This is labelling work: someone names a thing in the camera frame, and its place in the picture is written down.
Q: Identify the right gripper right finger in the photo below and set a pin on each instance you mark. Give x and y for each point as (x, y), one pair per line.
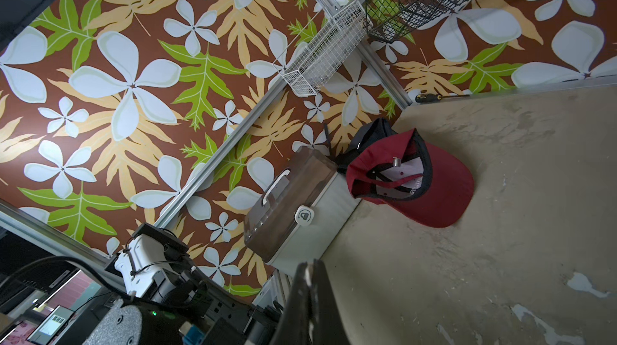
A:
(327, 323)

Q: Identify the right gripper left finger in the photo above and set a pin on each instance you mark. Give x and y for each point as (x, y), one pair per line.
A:
(293, 327)

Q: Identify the white wire basket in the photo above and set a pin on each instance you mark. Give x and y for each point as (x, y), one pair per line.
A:
(317, 61)

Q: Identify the black screwdriver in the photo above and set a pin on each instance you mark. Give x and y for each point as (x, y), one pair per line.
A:
(431, 98)

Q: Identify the maroon baseball cap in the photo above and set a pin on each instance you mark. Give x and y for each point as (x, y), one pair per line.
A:
(421, 181)

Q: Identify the monitor screen outside cell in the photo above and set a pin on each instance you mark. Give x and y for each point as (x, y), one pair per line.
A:
(51, 326)

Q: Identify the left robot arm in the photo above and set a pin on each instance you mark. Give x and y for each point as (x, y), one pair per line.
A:
(166, 298)

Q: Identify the brown lidded storage box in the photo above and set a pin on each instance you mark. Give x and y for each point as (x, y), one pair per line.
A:
(300, 214)

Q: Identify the black baseball cap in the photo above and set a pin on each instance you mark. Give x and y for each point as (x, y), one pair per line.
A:
(367, 135)

